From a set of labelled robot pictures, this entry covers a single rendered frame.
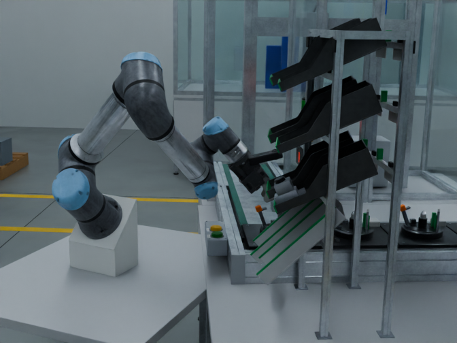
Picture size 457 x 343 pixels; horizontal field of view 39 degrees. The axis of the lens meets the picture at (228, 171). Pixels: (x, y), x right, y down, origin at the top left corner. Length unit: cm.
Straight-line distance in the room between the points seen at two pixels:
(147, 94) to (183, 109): 535
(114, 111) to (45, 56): 868
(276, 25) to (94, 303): 172
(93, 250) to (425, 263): 109
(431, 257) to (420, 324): 34
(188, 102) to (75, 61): 370
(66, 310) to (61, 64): 874
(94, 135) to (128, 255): 44
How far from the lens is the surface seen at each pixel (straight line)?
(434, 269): 222
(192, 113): 712
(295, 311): 192
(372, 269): 215
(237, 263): 205
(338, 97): 160
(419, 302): 206
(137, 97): 178
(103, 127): 198
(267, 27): 316
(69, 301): 200
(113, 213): 213
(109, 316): 189
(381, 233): 230
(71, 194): 201
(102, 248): 214
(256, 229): 227
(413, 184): 354
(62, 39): 1050
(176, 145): 187
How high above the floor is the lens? 167
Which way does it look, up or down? 13 degrees down
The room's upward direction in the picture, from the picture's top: 1 degrees clockwise
